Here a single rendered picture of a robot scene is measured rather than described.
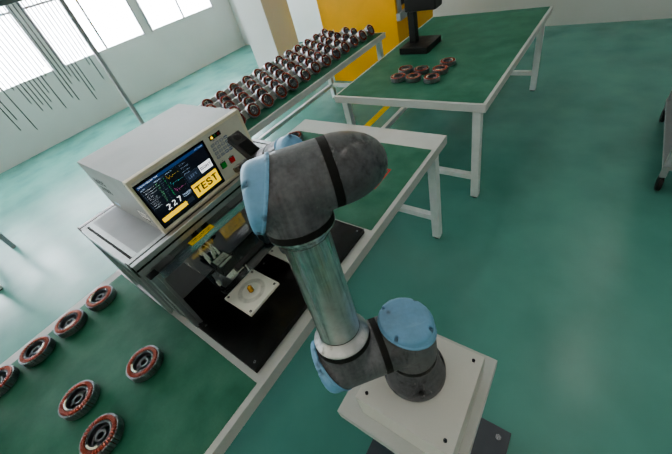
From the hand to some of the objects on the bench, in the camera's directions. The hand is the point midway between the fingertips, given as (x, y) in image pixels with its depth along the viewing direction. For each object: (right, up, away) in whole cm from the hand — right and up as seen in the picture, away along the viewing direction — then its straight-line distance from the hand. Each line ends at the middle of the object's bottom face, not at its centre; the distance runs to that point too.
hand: (236, 166), depth 112 cm
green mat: (+28, +6, +67) cm, 73 cm away
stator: (-48, -77, -4) cm, 91 cm away
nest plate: (+3, -45, +12) cm, 47 cm away
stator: (-30, -67, +1) cm, 74 cm away
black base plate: (+9, -39, +20) cm, 45 cm away
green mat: (-44, -75, -2) cm, 87 cm away
